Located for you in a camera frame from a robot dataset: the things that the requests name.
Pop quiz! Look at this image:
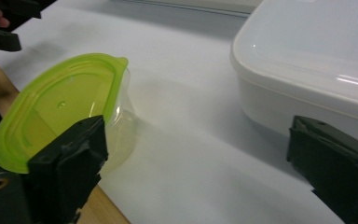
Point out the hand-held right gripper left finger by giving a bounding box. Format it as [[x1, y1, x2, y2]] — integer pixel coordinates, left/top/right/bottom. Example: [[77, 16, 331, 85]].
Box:
[[27, 115, 109, 224]]

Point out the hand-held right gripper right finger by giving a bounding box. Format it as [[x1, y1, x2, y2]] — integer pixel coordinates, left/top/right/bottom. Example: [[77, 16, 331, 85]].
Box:
[[286, 115, 358, 224]]

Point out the green plastic bowl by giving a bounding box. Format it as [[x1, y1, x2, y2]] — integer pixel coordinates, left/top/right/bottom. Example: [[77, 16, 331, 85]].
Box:
[[0, 52, 138, 175]]

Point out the white lidded plastic box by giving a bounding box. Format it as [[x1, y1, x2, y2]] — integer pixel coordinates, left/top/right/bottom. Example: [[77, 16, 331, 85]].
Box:
[[229, 0, 358, 149]]

